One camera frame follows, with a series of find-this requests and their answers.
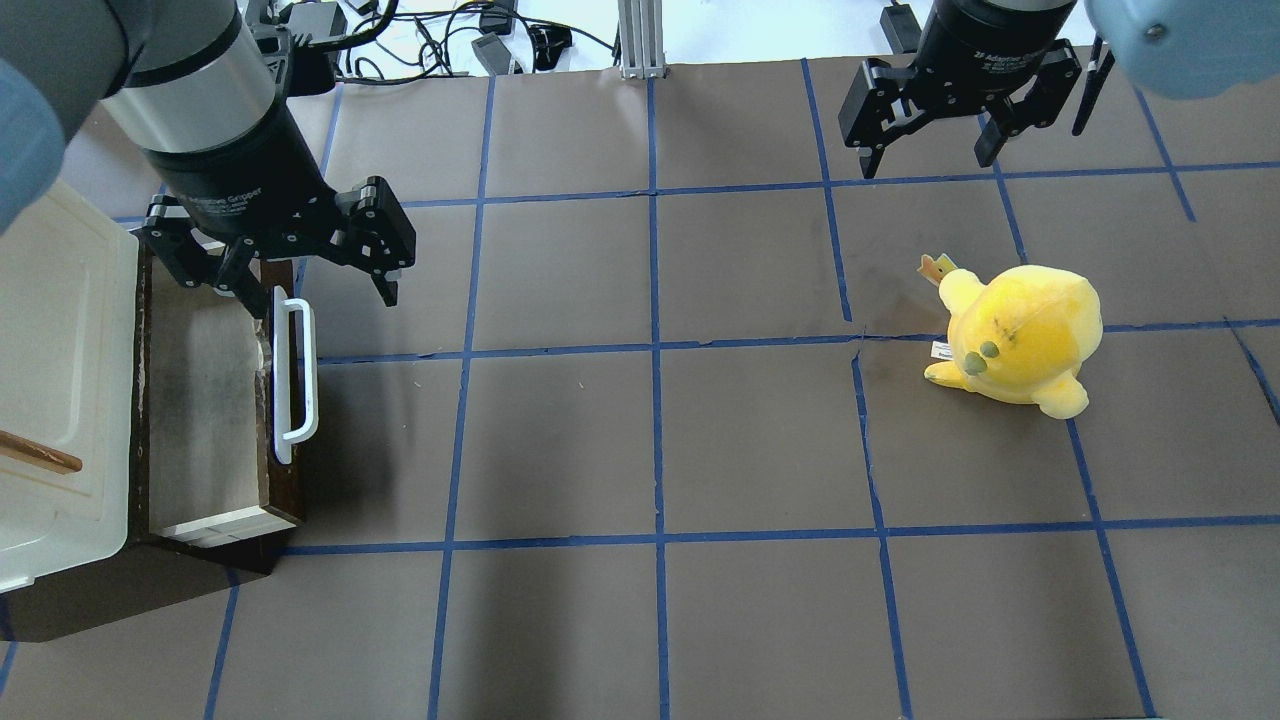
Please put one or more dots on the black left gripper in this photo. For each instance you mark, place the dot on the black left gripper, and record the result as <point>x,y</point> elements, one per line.
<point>243,172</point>

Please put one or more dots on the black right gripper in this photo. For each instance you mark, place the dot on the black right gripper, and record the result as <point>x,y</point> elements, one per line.
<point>985,38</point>

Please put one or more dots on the white drawer handle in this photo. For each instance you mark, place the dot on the white drawer handle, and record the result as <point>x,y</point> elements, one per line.
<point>295,396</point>

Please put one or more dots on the dark wooden drawer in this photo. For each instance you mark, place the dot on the dark wooden drawer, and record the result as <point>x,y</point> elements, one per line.
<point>212,473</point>

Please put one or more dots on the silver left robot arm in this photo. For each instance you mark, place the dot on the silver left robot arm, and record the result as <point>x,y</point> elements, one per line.
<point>201,89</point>

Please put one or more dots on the dark wooden drawer cabinet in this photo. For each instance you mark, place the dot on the dark wooden drawer cabinet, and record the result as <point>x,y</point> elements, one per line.
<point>147,573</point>

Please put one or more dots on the black power brick top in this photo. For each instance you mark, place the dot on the black power brick top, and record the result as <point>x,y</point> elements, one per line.
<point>315,30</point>

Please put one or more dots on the yellow plush dinosaur toy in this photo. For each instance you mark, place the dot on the yellow plush dinosaur toy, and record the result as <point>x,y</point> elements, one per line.
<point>1021,338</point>

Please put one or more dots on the cream plastic storage box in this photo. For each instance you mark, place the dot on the cream plastic storage box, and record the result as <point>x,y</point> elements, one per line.
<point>68,318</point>

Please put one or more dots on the aluminium frame post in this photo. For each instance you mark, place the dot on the aluminium frame post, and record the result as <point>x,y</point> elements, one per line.
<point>641,53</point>

